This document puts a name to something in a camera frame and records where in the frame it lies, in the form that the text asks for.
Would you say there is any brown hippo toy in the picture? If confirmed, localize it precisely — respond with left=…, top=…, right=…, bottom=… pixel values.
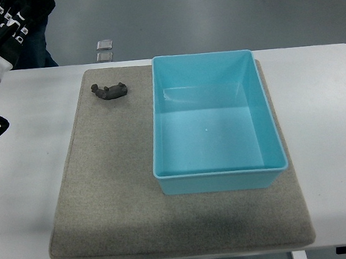
left=90, top=82, right=128, bottom=101

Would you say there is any blue plastic box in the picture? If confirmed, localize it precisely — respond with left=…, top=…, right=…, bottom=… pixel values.
left=151, top=50, right=289, bottom=195

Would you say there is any lower metal floor plate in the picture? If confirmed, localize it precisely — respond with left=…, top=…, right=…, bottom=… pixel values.
left=96, top=51, right=113, bottom=63

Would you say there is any metal floor plate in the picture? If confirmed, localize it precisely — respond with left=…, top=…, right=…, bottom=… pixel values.
left=96, top=40, right=113, bottom=51
left=96, top=51, right=113, bottom=63

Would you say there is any upper metal floor plate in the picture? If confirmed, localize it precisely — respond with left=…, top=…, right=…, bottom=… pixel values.
left=96, top=40, right=113, bottom=51

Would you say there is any grey felt mat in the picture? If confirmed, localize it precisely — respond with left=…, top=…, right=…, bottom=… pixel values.
left=49, top=66, right=315, bottom=259

